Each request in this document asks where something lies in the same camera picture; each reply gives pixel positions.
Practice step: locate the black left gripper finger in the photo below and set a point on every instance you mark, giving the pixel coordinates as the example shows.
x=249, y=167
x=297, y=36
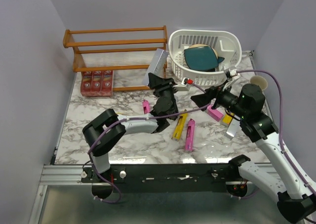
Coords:
x=167, y=82
x=154, y=80

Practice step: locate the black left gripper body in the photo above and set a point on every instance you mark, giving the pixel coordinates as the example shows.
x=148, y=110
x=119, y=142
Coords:
x=167, y=91

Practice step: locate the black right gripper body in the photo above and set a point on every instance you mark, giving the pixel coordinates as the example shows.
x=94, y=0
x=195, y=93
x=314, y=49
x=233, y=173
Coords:
x=228, y=100

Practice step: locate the silver toothpaste box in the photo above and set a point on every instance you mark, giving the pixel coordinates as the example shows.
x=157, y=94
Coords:
x=156, y=65
x=232, y=129

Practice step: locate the large pink toothpaste box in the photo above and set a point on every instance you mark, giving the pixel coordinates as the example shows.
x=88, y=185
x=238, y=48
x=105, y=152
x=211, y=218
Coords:
x=214, y=113

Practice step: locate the red 3D toothpaste box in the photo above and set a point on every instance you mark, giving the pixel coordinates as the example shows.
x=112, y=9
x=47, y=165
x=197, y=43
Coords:
x=96, y=83
x=86, y=81
x=107, y=83

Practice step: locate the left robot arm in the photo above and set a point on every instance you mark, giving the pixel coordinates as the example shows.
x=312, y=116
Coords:
x=105, y=131

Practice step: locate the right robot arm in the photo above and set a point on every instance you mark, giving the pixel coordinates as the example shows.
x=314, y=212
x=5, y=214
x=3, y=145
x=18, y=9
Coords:
x=295, y=192

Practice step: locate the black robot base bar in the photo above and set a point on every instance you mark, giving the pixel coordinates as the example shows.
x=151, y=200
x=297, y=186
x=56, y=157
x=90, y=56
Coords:
x=167, y=178

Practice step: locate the orange wooden three-tier shelf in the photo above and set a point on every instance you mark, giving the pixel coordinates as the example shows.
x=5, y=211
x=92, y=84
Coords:
x=114, y=55

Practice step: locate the yellow toothpaste box right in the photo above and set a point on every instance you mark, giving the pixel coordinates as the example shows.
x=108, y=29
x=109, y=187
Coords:
x=227, y=119

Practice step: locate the yellow toothpaste box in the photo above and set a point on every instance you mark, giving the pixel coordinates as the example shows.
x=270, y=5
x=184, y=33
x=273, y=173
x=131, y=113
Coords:
x=227, y=119
x=179, y=127

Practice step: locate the pink toothpaste box left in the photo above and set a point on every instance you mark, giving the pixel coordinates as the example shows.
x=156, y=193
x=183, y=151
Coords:
x=146, y=107

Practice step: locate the yellow toothpaste box centre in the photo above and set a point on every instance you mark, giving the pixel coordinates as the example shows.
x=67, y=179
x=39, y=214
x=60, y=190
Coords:
x=179, y=127

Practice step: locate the beige ceramic mug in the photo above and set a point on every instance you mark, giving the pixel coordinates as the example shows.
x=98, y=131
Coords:
x=259, y=81

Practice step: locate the pink toothpaste box centre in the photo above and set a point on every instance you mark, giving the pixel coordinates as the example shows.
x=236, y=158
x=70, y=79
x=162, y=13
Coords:
x=190, y=135

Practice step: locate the teal square plate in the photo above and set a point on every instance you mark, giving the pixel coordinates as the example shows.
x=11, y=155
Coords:
x=200, y=59

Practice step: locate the beige round plate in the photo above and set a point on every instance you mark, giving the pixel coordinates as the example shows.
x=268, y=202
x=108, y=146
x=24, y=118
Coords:
x=203, y=45

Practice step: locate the white plastic basket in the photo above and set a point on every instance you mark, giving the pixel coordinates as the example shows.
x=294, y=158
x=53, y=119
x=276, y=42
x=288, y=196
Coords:
x=225, y=43

